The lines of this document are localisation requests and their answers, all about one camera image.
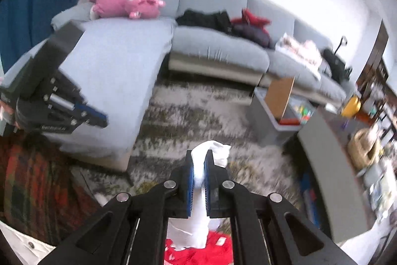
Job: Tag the wicker basket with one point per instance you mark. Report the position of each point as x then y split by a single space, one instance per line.
359 150

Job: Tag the grey storage bin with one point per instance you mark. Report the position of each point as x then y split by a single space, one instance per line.
263 116

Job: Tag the black clothes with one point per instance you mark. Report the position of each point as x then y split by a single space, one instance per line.
201 19

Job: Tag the white buttoned cloth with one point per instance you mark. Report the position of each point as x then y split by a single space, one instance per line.
21 246

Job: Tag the white t-shirt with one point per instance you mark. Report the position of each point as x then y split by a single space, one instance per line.
198 230

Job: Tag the red cloth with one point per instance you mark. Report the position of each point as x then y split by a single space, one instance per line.
217 249

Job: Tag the pink and white cloth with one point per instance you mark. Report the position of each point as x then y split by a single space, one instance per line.
297 50

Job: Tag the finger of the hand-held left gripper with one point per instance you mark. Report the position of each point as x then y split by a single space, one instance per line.
90 113

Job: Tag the red garment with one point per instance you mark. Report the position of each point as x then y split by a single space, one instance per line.
251 18

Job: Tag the black bag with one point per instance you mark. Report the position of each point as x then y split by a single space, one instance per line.
333 63

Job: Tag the grey patterned rug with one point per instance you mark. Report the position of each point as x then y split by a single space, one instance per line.
192 116

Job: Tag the yellow container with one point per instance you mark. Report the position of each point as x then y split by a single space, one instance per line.
352 106

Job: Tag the dark jacket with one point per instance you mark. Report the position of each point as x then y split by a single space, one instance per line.
254 35

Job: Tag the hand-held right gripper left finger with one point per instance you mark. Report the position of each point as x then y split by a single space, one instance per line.
189 187

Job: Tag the grey coffee table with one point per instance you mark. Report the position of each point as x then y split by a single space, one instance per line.
325 159

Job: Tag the red plaid blanket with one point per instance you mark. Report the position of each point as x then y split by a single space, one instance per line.
37 184

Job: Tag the brown cardboard sheet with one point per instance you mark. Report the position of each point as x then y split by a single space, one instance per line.
279 97

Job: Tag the pink plush bear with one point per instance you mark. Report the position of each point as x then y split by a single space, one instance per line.
118 1

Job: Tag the dark wooden shelf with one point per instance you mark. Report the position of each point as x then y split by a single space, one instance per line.
383 44

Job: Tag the grey sofa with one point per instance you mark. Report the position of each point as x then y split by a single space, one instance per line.
217 44

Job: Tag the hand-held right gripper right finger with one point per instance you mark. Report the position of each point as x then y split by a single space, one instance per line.
208 190

